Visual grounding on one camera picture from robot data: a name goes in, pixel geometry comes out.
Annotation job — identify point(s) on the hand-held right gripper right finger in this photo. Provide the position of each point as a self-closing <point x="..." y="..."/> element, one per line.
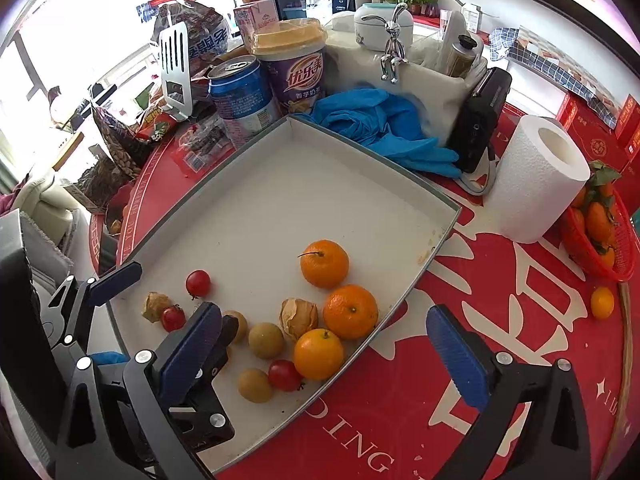
<point x="457" y="355"/>

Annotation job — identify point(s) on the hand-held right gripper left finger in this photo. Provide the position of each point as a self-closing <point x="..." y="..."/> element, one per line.
<point x="192" y="350"/>

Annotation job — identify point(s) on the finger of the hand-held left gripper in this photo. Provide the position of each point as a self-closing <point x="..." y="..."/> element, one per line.
<point x="229" y="340"/>
<point x="116" y="280"/>

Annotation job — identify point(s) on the longan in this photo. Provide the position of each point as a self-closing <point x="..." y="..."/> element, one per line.
<point x="255" y="385"/>
<point x="266" y="340"/>
<point x="241" y="325"/>

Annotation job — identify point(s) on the cherry tomato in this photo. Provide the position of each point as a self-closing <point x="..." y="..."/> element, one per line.
<point x="173" y="318"/>
<point x="285" y="375"/>
<point x="198" y="283"/>

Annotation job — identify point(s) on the physalis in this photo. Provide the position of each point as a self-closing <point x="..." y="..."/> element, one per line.
<point x="156" y="306"/>
<point x="298" y="317"/>

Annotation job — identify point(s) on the single mandarin orange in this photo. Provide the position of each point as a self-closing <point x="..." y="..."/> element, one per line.
<point x="602" y="302"/>
<point x="318" y="354"/>
<point x="350" y="311"/>

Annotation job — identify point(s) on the small stemmed mandarin orange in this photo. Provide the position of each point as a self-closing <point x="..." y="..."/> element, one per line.
<point x="325" y="262"/>

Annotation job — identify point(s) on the grey tray box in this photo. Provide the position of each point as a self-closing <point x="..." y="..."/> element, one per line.
<point x="300" y="200"/>

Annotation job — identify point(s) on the round red table mat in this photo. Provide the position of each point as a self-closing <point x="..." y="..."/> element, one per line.
<point x="400" y="375"/>

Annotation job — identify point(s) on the cream sofa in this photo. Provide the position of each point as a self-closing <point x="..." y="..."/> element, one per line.
<point x="47" y="210"/>

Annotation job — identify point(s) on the bag of nuts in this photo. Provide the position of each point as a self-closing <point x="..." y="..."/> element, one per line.
<point x="120" y="145"/>

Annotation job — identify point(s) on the red and green snack packet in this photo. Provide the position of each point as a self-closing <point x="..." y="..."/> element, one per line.
<point x="157" y="127"/>

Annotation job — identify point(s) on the clear red plastic packet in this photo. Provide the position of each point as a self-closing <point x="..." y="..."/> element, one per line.
<point x="202" y="147"/>

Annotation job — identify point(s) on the wooden back scratcher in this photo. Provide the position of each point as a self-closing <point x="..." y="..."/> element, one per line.
<point x="626" y="320"/>

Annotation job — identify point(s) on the white paper towel roll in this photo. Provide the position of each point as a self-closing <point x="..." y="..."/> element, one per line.
<point x="530" y="180"/>

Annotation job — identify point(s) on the red plastic basket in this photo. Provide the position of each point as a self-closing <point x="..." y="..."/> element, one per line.
<point x="620" y="255"/>

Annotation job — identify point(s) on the pile of leafy oranges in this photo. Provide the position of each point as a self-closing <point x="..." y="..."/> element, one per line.
<point x="597" y="220"/>

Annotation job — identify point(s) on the blue drink can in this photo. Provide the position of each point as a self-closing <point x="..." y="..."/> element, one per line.
<point x="242" y="105"/>

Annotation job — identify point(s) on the black device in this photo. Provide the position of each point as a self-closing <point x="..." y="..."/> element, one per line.
<point x="480" y="120"/>

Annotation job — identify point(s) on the stack of red gift boxes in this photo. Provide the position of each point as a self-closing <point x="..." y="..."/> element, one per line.
<point x="600" y="140"/>

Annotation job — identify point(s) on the dark printed snack bag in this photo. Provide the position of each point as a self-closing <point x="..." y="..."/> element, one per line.
<point x="205" y="30"/>

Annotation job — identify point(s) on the white storage box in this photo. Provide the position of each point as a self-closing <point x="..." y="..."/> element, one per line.
<point x="430" y="90"/>

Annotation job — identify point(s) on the purple milk tea cup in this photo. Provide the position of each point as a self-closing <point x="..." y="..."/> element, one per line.
<point x="292" y="75"/>

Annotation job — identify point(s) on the pink milk carton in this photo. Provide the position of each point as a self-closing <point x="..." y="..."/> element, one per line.
<point x="257" y="20"/>

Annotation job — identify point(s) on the bottle with black cap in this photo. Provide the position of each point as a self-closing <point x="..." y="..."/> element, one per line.
<point x="460" y="57"/>

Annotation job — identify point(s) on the checkered cloth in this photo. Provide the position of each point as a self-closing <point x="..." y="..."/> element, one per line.
<point x="550" y="70"/>

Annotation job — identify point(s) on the silver rabbit figurine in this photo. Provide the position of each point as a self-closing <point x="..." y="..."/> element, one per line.
<point x="395" y="45"/>

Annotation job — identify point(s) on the small white box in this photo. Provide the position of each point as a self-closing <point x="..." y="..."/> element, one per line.
<point x="471" y="15"/>

